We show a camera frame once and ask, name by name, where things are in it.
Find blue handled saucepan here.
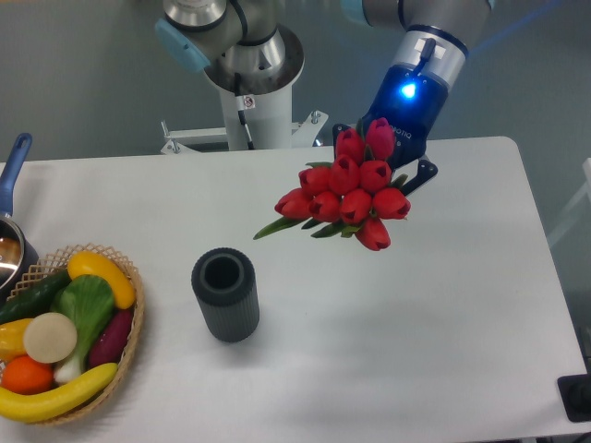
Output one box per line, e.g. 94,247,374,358
1,133,38,305

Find purple sweet potato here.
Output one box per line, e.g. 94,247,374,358
88,310,133,368

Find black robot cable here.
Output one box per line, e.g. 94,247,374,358
233,72,256,150

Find yellow bell pepper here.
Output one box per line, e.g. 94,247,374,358
0,318,32,362

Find green bok choy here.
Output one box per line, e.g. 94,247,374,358
51,275,115,385

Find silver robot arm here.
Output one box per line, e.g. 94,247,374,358
155,1,494,195

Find red tulip bouquet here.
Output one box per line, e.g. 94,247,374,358
254,117,411,251

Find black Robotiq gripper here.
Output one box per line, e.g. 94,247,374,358
332,65,449,196

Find black device at edge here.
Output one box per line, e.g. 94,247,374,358
557,374,590,423

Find yellow banana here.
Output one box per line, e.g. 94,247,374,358
1,363,118,424

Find dark grey ribbed vase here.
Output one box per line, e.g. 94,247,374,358
191,247,259,343

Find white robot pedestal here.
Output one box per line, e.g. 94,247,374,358
161,85,329,154

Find orange fruit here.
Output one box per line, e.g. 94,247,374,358
1,355,54,395

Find dark green cucumber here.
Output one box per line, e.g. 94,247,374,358
1,269,71,324

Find yellow squash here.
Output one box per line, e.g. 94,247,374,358
66,250,136,309

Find woven wicker basket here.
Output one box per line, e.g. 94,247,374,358
1,244,145,425

